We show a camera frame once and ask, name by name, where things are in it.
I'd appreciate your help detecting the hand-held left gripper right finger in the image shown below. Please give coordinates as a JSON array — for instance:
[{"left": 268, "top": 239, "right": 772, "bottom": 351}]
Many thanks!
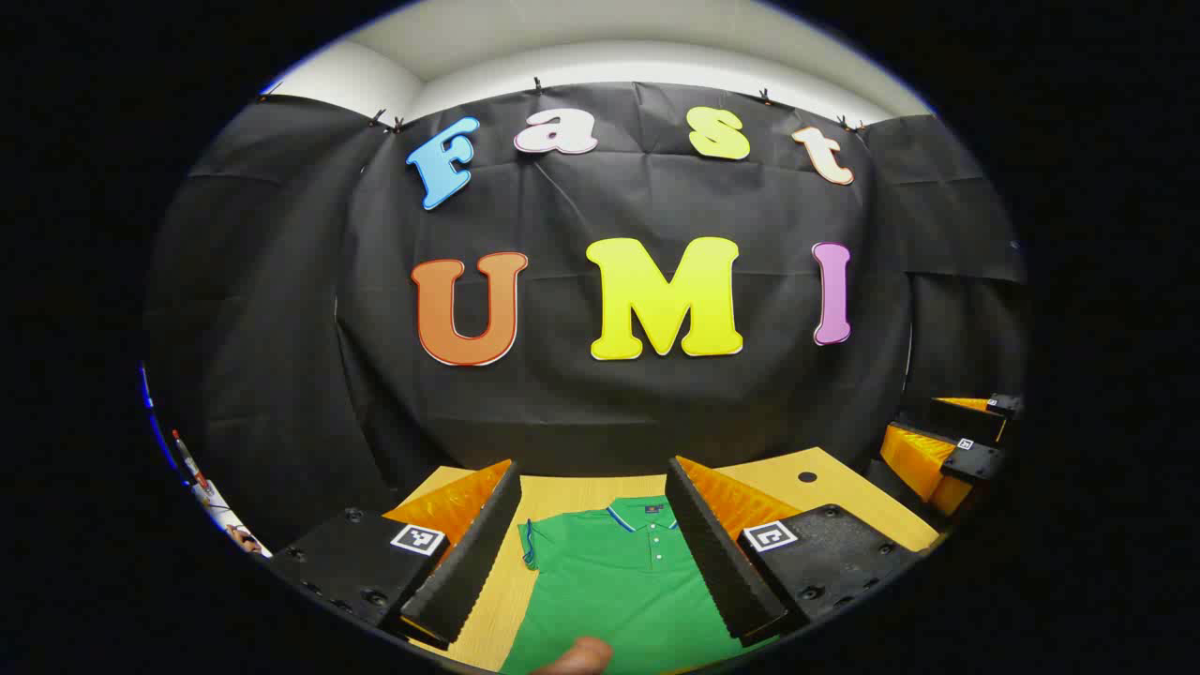
[{"left": 664, "top": 456, "right": 926, "bottom": 648}]

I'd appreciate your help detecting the black backdrop cloth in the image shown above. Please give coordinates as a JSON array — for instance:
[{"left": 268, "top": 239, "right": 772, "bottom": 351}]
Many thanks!
[{"left": 141, "top": 80, "right": 1029, "bottom": 554}]

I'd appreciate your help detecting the white side desk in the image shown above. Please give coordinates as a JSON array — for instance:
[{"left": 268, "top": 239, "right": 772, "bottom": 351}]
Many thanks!
[{"left": 183, "top": 459, "right": 275, "bottom": 560}]

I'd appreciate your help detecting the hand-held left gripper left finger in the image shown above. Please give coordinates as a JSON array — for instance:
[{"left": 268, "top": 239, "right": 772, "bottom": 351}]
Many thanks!
[{"left": 270, "top": 457, "right": 523, "bottom": 650}]

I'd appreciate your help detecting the green polo T-shirt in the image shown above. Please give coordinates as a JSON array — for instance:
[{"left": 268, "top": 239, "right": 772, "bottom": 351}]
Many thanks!
[{"left": 500, "top": 495, "right": 779, "bottom": 675}]

